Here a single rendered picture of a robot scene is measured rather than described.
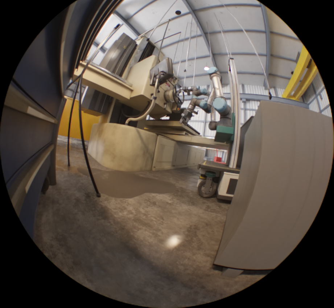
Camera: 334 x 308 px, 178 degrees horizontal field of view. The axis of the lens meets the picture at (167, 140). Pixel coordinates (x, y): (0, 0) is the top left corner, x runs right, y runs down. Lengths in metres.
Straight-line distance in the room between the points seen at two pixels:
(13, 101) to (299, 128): 0.50
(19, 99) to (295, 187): 0.51
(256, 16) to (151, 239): 8.98
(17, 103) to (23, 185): 0.14
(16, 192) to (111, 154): 1.33
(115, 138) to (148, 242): 1.22
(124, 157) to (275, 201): 1.42
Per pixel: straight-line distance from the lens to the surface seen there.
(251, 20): 8.57
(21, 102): 0.20
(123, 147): 1.41
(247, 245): 0.37
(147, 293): 0.42
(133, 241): 0.52
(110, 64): 2.17
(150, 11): 8.95
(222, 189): 0.98
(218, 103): 0.94
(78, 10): 0.31
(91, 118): 3.61
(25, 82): 0.24
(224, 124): 0.99
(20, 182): 0.26
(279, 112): 0.31
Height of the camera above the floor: 0.41
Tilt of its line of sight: 4 degrees up
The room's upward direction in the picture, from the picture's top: 10 degrees clockwise
